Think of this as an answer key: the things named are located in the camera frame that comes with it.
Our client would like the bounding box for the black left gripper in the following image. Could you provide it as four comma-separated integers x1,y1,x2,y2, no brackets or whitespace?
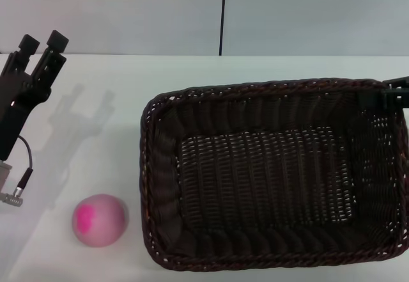
0,29,70,162

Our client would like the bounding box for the dark brown woven basket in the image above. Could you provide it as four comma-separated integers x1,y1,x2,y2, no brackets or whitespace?
139,77,409,272

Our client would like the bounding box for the pink ball with magenta spot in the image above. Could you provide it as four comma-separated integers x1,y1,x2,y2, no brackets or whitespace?
71,193,129,248

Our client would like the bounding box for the black cable with metal plug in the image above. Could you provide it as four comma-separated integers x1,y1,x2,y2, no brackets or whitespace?
0,135,35,208

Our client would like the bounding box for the black vertical wall strip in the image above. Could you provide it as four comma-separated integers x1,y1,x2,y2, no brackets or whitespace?
219,0,227,56

